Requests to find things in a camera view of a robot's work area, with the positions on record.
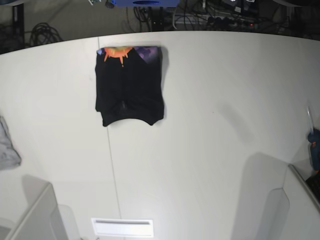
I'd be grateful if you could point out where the black T-shirt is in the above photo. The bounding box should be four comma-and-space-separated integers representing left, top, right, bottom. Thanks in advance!
95, 46, 165, 127

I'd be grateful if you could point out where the white power strip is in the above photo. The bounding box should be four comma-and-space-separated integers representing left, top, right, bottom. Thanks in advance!
172, 13, 257, 31

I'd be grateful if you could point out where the blue box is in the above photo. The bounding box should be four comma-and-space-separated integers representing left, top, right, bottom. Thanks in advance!
108, 0, 180, 7

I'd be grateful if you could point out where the white paper label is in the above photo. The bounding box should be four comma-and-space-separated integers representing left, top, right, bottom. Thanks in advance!
91, 218, 154, 238

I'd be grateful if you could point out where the blue glue gun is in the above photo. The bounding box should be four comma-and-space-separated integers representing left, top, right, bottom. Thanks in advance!
307, 128, 320, 173

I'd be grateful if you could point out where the grey cloth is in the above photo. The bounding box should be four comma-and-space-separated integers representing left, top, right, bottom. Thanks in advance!
0, 116, 22, 171

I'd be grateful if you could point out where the black keyboard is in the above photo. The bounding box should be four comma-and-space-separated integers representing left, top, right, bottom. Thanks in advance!
306, 173, 320, 201

